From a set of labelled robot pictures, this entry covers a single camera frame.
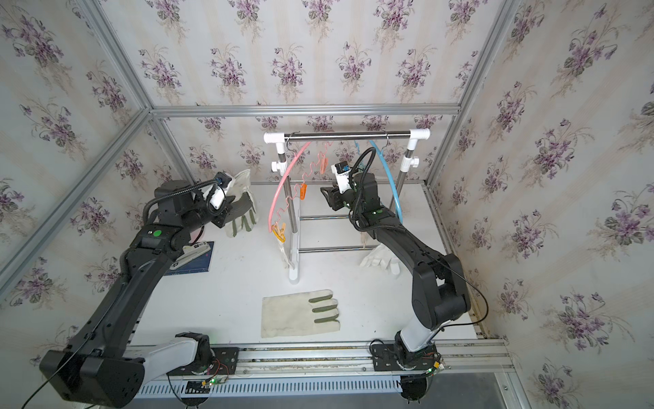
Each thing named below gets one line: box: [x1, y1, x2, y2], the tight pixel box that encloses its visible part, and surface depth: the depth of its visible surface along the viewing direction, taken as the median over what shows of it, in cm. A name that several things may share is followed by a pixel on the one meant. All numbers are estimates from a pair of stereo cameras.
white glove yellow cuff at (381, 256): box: [359, 242, 401, 276], surface depth 89 cm
